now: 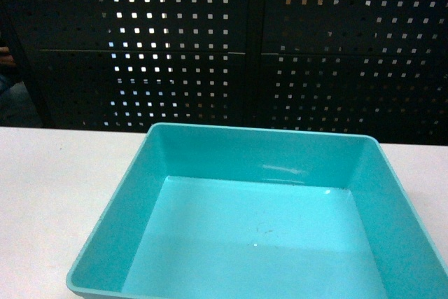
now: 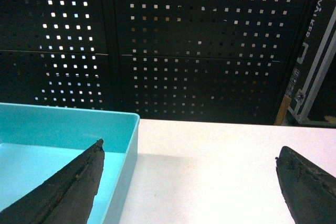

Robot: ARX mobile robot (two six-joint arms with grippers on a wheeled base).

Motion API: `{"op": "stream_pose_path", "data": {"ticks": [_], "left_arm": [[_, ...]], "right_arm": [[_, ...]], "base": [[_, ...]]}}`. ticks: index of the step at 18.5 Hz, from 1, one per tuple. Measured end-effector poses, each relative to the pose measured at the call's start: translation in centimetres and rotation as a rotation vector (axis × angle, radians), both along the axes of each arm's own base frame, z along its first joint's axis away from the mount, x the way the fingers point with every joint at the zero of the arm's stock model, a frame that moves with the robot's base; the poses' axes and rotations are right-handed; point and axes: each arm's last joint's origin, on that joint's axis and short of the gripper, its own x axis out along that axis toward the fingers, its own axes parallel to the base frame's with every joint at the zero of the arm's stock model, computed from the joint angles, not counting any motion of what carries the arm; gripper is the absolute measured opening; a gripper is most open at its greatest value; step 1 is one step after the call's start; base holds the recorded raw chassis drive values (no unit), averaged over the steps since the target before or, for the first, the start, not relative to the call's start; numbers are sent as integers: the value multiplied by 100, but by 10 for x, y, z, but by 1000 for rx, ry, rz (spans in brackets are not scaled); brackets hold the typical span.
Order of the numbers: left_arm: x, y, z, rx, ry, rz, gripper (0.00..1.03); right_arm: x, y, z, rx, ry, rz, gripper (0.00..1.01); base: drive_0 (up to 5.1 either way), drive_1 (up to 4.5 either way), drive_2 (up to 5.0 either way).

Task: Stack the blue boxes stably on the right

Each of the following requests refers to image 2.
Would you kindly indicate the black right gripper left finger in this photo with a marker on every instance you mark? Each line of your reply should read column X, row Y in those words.
column 65, row 197

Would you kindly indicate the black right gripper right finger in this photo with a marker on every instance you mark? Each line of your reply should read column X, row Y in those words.
column 308, row 190

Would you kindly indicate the turquoise plastic bin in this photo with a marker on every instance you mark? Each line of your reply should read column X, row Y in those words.
column 38, row 141

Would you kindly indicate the black flight case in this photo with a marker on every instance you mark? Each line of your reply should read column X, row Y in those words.
column 313, row 62

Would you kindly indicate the black perforated metal panel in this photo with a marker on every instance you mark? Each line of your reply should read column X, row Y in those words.
column 195, row 60

